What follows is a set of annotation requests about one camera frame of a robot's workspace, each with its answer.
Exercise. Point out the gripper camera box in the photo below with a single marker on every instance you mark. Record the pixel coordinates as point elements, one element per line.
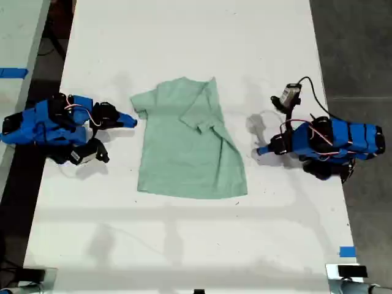
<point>84,155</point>
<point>288,95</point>

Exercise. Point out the small black box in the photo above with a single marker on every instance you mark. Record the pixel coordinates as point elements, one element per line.
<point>352,271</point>
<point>34,274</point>

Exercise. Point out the pale green T-shirt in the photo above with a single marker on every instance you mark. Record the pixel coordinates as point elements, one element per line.
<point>183,153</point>

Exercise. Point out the short blue tape strip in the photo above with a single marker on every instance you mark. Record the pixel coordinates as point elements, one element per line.
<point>347,251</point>

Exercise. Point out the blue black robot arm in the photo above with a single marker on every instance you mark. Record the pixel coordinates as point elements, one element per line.
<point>27,128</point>
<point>352,137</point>

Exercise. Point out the white side table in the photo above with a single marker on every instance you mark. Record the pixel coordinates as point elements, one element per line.
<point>18,36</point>

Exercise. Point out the long blue tape strip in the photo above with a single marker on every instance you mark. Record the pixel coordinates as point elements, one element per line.
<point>12,73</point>

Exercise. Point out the silver metal bracket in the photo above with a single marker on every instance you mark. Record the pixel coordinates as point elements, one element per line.
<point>332,280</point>
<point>50,277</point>

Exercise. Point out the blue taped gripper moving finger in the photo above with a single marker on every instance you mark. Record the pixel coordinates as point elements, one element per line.
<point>126,123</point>
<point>266,152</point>

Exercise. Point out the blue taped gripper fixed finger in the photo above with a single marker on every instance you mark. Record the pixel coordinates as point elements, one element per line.
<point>127,117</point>
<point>265,149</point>

